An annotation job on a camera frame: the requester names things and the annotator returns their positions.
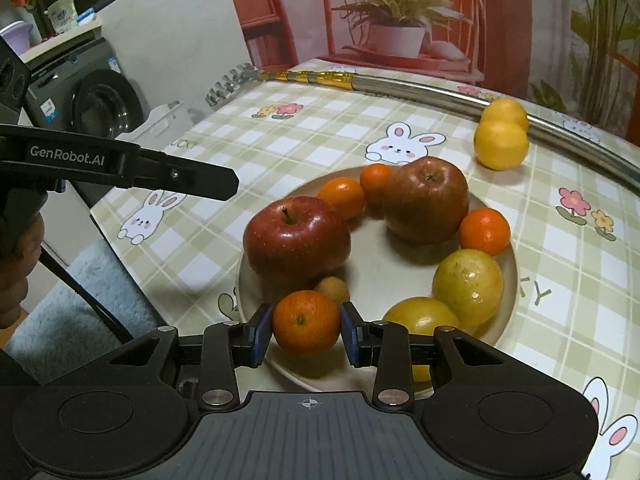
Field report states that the small green-yellow fruit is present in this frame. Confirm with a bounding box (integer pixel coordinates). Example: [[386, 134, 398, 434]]
[[382, 296, 462, 384]]

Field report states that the small kiwi fruit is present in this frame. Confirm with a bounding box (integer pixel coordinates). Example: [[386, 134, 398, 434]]
[[314, 275, 350, 307]]

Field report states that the orange tangerine four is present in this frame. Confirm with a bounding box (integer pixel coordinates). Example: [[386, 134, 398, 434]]
[[272, 290, 341, 358]]

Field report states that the green-yellow round fruit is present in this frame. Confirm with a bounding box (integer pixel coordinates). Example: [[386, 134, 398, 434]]
[[432, 249, 504, 328]]

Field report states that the dark red apple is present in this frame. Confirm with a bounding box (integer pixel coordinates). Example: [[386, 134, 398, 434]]
[[243, 196, 352, 287]]

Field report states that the brownish red apple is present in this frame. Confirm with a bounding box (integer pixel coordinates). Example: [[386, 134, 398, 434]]
[[382, 156, 470, 245]]

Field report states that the orange tangerine three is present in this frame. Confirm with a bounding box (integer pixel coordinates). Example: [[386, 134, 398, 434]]
[[458, 207, 511, 257]]

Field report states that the orange tangerine one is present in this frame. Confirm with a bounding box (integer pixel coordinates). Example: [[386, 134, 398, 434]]
[[317, 177, 366, 220]]

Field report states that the orange tangerine two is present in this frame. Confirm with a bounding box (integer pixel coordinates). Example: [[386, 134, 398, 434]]
[[359, 164, 394, 206]]

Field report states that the yellow lemon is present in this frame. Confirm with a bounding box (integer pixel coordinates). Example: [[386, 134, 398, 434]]
[[473, 120, 529, 171], [480, 98, 529, 131]]

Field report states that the person's left hand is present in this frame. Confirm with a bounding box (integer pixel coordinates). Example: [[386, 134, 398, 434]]
[[0, 214, 44, 328]]

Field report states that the beige round plate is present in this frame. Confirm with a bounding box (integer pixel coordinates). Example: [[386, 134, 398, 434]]
[[235, 164, 521, 394]]

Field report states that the washing machine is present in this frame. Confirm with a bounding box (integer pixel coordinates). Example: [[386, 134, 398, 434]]
[[24, 38, 143, 139]]

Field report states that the grey fluffy rug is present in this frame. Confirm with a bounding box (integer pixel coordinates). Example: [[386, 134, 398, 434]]
[[4, 240, 165, 384]]

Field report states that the metal telescopic pole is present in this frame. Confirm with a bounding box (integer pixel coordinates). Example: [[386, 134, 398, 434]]
[[205, 63, 639, 193]]

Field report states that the printed room backdrop poster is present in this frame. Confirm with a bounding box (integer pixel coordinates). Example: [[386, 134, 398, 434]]
[[233, 0, 639, 141]]

